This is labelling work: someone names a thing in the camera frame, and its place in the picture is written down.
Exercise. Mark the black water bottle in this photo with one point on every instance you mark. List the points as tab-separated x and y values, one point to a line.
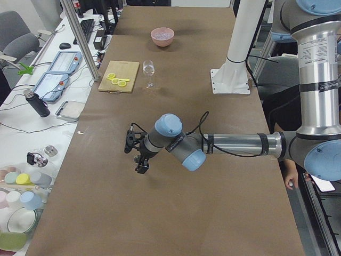
38	104

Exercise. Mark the green plastic clamp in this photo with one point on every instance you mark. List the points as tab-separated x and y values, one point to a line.
25	69

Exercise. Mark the silver digital scale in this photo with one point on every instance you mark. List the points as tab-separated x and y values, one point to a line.
70	110

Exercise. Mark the black computer mouse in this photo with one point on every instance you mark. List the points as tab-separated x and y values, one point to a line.
64	46

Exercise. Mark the bamboo cutting board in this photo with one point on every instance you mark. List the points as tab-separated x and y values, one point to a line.
122	69

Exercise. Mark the steel jigger cup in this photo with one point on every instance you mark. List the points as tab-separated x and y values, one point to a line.
136	158

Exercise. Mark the near blue teach pendant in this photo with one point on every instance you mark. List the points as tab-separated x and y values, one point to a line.
50	86

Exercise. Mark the middle lemon slice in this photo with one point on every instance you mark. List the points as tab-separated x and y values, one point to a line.
115	81

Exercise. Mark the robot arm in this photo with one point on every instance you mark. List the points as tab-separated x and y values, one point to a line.
315	146

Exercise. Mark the grey office chair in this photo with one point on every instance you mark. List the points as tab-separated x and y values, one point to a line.
16	38

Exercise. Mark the yellow plastic cup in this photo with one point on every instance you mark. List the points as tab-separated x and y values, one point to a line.
23	179

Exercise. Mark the grey plastic cup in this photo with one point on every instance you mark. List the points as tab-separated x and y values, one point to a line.
41	179

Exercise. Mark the green plastic cup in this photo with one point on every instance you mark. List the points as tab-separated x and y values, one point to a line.
11	177

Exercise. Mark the blue teach pendant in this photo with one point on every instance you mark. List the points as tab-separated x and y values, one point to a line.
50	86
65	62

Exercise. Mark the far lemon slice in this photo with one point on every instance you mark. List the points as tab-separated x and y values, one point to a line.
111	76

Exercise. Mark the far blue teach pendant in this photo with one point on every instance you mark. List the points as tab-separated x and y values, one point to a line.
65	62

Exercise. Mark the black keyboard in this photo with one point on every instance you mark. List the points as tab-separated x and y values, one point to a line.
87	28

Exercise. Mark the aluminium frame post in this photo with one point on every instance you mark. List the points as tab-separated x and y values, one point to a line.
79	35

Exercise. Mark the pink bowl of ice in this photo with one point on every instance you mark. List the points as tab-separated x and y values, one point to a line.
162	36

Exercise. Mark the white camera mast base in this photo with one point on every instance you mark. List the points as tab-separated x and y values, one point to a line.
232	76

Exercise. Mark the clear wine glass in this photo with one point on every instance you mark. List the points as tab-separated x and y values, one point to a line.
149	70

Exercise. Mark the small steel canister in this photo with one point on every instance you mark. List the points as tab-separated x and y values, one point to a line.
51	151

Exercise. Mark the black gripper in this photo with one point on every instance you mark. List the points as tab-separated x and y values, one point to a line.
145	155

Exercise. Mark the person in black shirt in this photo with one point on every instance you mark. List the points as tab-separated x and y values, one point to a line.
282	111

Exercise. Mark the lemon slice near handle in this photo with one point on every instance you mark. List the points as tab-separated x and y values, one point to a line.
122	83

